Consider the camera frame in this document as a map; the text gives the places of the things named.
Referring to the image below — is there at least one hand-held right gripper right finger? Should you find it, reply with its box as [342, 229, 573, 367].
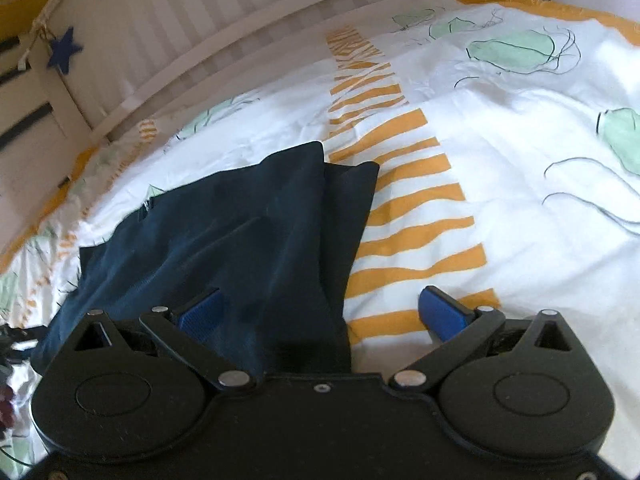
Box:
[388, 284, 579, 392]

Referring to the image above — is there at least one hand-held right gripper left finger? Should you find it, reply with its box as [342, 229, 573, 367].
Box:
[66, 286, 252, 392]

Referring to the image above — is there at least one dark navy hoodie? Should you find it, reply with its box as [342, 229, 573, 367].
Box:
[31, 141, 381, 381]

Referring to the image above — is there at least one white printed duvet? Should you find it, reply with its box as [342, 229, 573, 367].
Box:
[0, 0, 640, 476]

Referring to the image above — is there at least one blue felt star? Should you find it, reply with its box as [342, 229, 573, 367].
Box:
[47, 26, 84, 72]

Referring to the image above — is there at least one yellow bed sheet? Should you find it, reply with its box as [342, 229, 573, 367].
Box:
[442, 0, 640, 28]

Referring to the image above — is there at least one white wooden bed frame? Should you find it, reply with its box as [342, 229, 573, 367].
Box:
[30, 0, 506, 143]

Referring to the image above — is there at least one white hanging string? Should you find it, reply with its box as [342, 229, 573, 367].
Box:
[17, 16, 57, 72]

